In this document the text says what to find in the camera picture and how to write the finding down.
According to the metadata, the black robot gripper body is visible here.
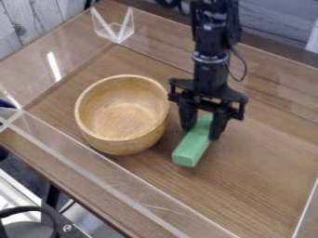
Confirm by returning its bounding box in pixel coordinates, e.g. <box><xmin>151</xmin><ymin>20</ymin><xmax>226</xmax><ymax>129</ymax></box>
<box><xmin>167</xmin><ymin>52</ymin><xmax>250</xmax><ymax>122</ymax></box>

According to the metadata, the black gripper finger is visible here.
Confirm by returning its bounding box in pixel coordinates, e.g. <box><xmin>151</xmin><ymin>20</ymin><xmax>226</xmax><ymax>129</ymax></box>
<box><xmin>179</xmin><ymin>99</ymin><xmax>198</xmax><ymax>131</ymax></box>
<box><xmin>209</xmin><ymin>109</ymin><xmax>229</xmax><ymax>140</ymax></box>

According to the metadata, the green rectangular block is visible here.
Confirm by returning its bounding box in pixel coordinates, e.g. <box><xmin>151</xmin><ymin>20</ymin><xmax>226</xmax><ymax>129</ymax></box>
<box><xmin>171</xmin><ymin>115</ymin><xmax>213</xmax><ymax>167</ymax></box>

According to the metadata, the brown wooden bowl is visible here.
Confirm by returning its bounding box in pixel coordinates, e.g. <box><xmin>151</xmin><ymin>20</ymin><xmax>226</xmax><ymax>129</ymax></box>
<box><xmin>75</xmin><ymin>74</ymin><xmax>169</xmax><ymax>155</ymax></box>

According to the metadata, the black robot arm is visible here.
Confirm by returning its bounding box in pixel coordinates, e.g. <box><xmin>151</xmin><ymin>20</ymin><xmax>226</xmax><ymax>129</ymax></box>
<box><xmin>169</xmin><ymin>0</ymin><xmax>249</xmax><ymax>140</ymax></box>

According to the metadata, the black table leg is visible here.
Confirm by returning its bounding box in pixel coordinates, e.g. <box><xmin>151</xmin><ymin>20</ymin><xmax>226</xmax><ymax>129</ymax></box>
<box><xmin>46</xmin><ymin>185</ymin><xmax>62</xmax><ymax>208</ymax></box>

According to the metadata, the blue object at left edge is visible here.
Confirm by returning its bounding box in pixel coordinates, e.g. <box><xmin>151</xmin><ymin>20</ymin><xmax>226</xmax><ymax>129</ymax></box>
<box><xmin>0</xmin><ymin>99</ymin><xmax>16</xmax><ymax>109</ymax></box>

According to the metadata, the clear acrylic corner bracket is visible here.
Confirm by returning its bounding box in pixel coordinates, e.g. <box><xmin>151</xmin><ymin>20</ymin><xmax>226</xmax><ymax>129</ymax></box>
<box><xmin>91</xmin><ymin>7</ymin><xmax>134</xmax><ymax>44</ymax></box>

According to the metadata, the clear acrylic front wall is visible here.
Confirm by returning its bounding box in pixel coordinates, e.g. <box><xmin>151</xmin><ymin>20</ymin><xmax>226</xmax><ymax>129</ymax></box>
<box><xmin>0</xmin><ymin>90</ymin><xmax>239</xmax><ymax>238</ymax></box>

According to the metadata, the black metal bracket with screw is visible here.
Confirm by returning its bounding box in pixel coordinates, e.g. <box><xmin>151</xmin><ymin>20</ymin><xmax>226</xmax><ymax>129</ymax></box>
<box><xmin>42</xmin><ymin>203</ymin><xmax>92</xmax><ymax>238</ymax></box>

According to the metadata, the black cable loop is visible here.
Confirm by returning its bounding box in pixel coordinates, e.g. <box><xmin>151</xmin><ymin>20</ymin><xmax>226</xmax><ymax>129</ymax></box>
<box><xmin>0</xmin><ymin>205</ymin><xmax>62</xmax><ymax>238</ymax></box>

